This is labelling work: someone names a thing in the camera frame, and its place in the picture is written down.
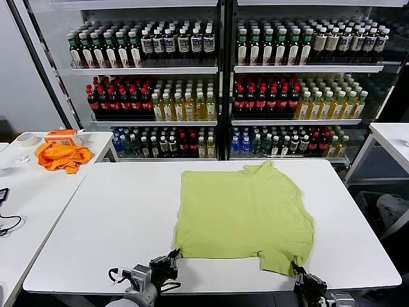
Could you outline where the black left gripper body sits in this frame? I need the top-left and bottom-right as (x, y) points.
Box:
(149, 255), (178, 287)

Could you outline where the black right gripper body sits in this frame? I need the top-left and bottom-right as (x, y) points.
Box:
(293, 273), (328, 301)

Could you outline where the yellow-green t-shirt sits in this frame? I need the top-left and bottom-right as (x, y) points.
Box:
(172, 159), (317, 278)

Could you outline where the red-cap cola bottle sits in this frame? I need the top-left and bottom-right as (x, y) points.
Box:
(308, 132), (320, 157)
(97, 88), (111, 118)
(189, 132), (199, 158)
(277, 86), (290, 116)
(178, 132), (190, 158)
(256, 86), (268, 116)
(140, 88), (153, 118)
(119, 88), (132, 118)
(288, 85), (301, 116)
(108, 88), (121, 118)
(234, 86), (246, 116)
(130, 88), (143, 118)
(318, 132), (331, 157)
(245, 86), (257, 116)
(86, 88), (100, 118)
(266, 86), (279, 116)

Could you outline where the grey bag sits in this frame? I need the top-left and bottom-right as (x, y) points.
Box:
(375, 193), (409, 224)

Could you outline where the green-label water bottle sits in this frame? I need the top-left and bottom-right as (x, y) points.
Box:
(122, 136), (134, 157)
(261, 134), (272, 157)
(130, 136), (142, 157)
(251, 134), (263, 157)

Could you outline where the white side table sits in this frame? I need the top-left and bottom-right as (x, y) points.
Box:
(343, 122), (409, 188)
(0, 130), (121, 175)

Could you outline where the crumpled orange cloth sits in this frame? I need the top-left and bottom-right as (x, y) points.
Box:
(34, 142), (94, 175)

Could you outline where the orange and white box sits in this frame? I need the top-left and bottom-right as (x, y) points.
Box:
(43, 129), (84, 146)

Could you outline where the beige masking tape roll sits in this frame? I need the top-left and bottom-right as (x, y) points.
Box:
(15, 132), (42, 148)

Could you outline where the green-cap dark tea bottle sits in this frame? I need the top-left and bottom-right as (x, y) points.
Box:
(236, 28), (249, 67)
(68, 31), (84, 69)
(104, 31), (118, 68)
(261, 28), (274, 67)
(249, 28), (261, 67)
(91, 31), (105, 68)
(275, 28), (288, 67)
(79, 31), (95, 68)
(288, 28), (300, 66)
(299, 28), (313, 66)
(128, 30), (143, 68)
(116, 31), (130, 68)

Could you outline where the blue-label dark drink bottle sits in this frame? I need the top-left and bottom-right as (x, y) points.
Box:
(140, 28), (154, 61)
(164, 28), (177, 61)
(350, 27), (366, 61)
(374, 28), (391, 62)
(203, 28), (215, 61)
(177, 28), (190, 61)
(362, 28), (378, 61)
(338, 27), (353, 61)
(152, 28), (166, 61)
(190, 28), (204, 61)

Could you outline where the beige-label dark drink bottle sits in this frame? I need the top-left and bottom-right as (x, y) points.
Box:
(325, 27), (340, 60)
(312, 27), (327, 60)

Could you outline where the glass cabinet door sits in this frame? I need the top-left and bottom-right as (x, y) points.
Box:
(360, 0), (409, 124)

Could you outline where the white beverage display cabinet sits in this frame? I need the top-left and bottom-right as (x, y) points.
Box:
(225, 0), (389, 164)
(76, 0), (224, 162)

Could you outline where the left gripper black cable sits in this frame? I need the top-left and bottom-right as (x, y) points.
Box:
(159, 280), (182, 292)

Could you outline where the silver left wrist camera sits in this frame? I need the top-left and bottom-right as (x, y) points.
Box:
(130, 264), (153, 292)

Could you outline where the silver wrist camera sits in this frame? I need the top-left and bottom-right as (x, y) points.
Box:
(328, 292), (355, 307)
(130, 264), (153, 292)

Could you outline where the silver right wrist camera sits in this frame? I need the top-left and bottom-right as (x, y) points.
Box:
(328, 292), (355, 307)

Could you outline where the left camera black cable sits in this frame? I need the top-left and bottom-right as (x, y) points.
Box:
(107, 267), (128, 285)

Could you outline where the thin black table cable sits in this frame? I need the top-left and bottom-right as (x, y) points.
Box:
(0, 214), (26, 237)

